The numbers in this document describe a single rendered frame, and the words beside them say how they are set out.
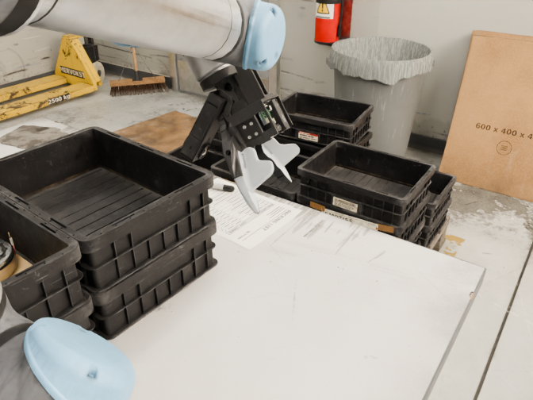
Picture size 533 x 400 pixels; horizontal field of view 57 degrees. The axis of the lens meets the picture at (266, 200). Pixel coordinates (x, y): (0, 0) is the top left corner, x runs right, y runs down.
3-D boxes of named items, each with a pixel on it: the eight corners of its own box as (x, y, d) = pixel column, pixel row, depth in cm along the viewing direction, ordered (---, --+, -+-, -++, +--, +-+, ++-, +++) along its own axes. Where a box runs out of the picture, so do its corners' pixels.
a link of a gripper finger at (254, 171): (274, 194, 64) (262, 134, 68) (237, 210, 66) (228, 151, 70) (286, 201, 66) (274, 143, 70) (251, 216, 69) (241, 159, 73)
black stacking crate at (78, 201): (219, 225, 103) (216, 175, 97) (97, 301, 83) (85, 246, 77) (102, 170, 124) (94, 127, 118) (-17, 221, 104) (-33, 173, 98)
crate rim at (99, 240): (217, 184, 98) (217, 173, 96) (86, 256, 78) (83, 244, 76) (96, 134, 119) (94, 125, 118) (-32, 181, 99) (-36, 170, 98)
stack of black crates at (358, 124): (370, 194, 246) (381, 105, 222) (339, 225, 222) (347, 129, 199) (297, 171, 267) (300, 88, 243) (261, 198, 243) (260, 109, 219)
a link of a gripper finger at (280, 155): (315, 172, 79) (283, 137, 74) (283, 186, 82) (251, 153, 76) (313, 159, 81) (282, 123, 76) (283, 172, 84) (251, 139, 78)
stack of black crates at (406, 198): (417, 266, 197) (437, 165, 174) (388, 309, 176) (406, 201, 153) (328, 233, 216) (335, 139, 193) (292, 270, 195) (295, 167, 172)
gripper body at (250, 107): (279, 138, 68) (239, 57, 66) (230, 163, 71) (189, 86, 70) (296, 128, 74) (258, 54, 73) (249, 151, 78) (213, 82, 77)
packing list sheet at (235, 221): (306, 208, 129) (306, 206, 129) (254, 252, 113) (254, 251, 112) (208, 175, 145) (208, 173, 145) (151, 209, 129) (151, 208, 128)
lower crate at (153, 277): (222, 267, 108) (220, 221, 102) (108, 349, 88) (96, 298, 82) (109, 207, 130) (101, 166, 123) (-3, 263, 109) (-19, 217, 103)
